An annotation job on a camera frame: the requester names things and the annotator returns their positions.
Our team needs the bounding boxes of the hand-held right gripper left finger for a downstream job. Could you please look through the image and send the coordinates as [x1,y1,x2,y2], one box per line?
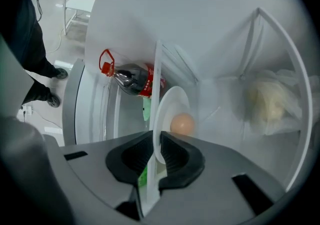
[59,130,154,210]

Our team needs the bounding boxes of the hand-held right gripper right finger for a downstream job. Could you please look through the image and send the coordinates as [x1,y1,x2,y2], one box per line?
[142,130,287,225]

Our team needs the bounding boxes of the brown egg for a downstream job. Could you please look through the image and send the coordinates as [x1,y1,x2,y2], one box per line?
[170,112,196,136]

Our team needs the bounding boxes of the white round plate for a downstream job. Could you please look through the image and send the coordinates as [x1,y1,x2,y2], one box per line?
[152,85,198,165]

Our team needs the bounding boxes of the white fridge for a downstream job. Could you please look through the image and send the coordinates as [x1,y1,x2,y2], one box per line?
[61,0,316,194]

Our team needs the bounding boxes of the green packet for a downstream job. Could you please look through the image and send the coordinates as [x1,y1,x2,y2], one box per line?
[141,97,153,123]

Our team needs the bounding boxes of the person's grey shoe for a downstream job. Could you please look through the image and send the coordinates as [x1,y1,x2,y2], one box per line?
[53,67,69,80]
[46,93,61,109]

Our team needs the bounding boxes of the white power strip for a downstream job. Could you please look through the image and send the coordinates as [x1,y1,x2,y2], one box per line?
[18,107,34,118]

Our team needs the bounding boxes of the dark cola bottle red cap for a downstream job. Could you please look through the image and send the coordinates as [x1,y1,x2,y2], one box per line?
[98,48,167,100]

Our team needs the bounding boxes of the clear bag of food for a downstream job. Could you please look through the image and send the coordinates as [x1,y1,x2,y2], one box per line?
[239,68,314,135]

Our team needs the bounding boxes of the person's black trousers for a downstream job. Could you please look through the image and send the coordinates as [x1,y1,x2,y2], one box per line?
[4,0,60,107]

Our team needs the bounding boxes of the white metal shelf rack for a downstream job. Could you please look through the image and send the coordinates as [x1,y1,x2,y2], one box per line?
[63,0,108,37]

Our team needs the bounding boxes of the white floor cable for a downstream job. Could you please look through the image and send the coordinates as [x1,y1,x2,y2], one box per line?
[45,27,63,54]

